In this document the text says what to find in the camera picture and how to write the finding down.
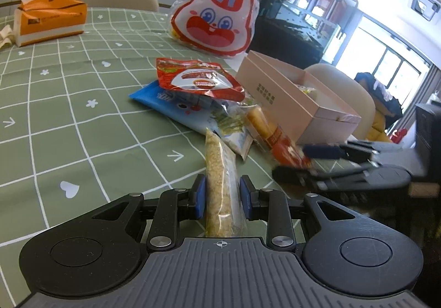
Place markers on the crumpled white tissue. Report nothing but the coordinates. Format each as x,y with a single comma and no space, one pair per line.
6,36

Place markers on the red snack packet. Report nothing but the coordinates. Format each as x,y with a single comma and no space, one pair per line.
199,80

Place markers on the window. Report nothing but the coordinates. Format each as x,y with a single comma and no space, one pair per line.
379,49

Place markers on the black fish tank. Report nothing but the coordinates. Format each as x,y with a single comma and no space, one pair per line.
293,18

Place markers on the orange red-label snack packet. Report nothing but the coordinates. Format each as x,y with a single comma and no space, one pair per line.
275,142

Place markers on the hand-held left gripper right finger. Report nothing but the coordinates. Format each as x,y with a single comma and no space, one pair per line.
246,197

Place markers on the pink cardboard box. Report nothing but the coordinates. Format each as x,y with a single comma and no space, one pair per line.
275,91

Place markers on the clear grain stick packet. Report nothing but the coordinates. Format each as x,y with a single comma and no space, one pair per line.
220,177

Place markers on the rabbit-shaped snack bag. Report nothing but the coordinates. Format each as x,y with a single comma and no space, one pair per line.
213,18

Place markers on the small red object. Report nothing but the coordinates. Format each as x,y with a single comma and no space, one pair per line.
399,135

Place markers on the yellow cloth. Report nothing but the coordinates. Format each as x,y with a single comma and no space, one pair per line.
379,125

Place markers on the orange tissue box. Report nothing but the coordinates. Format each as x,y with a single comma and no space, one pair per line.
51,18

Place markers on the dark cloth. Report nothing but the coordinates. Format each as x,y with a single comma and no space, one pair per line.
379,91

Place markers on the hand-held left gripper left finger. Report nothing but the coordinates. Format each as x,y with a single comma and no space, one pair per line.
198,197

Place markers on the green checked tablecloth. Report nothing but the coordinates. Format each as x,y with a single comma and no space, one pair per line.
69,122

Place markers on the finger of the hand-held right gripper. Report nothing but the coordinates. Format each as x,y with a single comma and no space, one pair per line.
320,151
299,175

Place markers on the blue seaweed snack packet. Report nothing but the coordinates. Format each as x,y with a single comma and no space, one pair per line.
179,106

